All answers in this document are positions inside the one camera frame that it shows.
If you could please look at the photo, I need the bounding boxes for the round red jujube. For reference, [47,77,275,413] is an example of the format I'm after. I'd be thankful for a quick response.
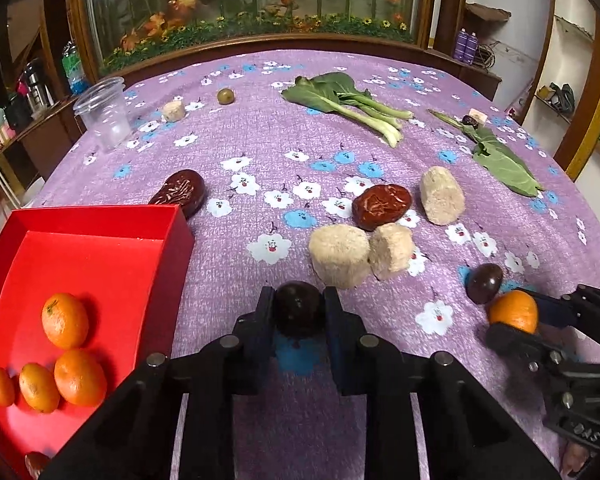
[25,451,51,478]

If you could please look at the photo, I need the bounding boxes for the dark purple plum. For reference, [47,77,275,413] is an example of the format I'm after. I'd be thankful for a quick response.
[273,281,326,339]
[466,263,504,304]

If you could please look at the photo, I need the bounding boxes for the large orange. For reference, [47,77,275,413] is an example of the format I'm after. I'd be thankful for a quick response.
[41,293,90,351]
[54,349,108,407]

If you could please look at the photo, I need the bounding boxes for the red box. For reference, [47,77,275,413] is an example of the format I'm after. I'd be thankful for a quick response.
[0,205,196,480]

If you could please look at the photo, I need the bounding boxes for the purple spray cans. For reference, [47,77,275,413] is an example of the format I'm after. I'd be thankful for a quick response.
[454,29,480,65]

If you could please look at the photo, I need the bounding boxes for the dark tool on shelf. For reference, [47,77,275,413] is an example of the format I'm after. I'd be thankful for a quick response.
[537,82,576,113]

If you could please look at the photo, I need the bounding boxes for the green leaf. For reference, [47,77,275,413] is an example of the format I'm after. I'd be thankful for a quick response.
[427,109,543,198]

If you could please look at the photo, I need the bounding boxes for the metal thermos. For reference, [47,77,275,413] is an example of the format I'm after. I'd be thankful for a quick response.
[22,60,53,108]

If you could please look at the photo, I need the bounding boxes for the wrinkled red jujube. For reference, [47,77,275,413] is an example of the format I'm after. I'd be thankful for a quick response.
[352,184,412,231]

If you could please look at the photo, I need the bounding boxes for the glass cabinet with artificial plants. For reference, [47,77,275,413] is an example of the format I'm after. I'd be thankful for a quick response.
[67,0,438,81]

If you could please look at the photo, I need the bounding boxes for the bok choy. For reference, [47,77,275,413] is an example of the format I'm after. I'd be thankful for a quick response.
[281,72,415,148]

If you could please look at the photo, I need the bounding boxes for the person's right hand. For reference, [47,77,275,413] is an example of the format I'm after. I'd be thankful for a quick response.
[560,446,595,478]

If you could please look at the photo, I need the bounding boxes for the long corn cob piece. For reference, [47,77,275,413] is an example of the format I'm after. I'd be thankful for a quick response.
[420,166,466,226]

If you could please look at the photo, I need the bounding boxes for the tangled cables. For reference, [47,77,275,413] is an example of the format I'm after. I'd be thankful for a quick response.
[477,42,508,68]

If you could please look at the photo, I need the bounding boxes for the plastic water bottle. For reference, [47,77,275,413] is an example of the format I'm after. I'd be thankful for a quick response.
[61,40,88,96]

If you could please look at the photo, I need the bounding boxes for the wooden side cabinet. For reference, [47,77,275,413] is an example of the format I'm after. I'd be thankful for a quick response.
[0,95,88,183]

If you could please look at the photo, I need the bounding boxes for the clear plastic cup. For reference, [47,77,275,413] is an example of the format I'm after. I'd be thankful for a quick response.
[73,76,132,152]

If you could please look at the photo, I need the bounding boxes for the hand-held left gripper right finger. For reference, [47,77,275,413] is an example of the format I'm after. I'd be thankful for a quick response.
[324,287,561,480]

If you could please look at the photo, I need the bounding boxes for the small orange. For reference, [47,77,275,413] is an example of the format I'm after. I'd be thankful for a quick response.
[0,366,17,408]
[19,363,61,414]

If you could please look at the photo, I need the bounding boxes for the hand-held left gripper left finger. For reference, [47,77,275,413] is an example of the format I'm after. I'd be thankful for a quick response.
[40,287,277,480]

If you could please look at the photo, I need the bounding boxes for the wide corn cob piece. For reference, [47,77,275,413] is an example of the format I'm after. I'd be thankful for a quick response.
[308,224,372,289]

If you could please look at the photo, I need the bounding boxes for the long dark jujube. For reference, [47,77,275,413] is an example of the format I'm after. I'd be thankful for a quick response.
[148,170,207,219]

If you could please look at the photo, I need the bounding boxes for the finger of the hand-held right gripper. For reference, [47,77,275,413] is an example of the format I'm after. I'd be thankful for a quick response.
[486,324,556,368]
[517,287,583,330]

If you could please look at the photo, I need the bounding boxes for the narrow corn cob piece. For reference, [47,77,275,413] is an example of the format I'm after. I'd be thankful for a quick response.
[369,223,415,281]

